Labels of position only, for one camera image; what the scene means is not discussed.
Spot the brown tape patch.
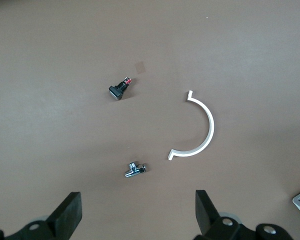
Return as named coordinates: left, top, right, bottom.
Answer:
left=134, top=61, right=146, bottom=75

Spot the chrome metal tee fitting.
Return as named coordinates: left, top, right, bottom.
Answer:
left=124, top=161, right=149, bottom=179

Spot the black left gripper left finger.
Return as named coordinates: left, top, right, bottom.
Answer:
left=4, top=191, right=83, bottom=240

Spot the white semicircular plastic bracket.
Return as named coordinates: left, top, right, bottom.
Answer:
left=167, top=89, right=215, bottom=161

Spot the black square push button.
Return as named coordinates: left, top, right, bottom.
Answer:
left=108, top=76, right=133, bottom=102

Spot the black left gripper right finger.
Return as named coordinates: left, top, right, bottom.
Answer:
left=194, top=189, right=241, bottom=240

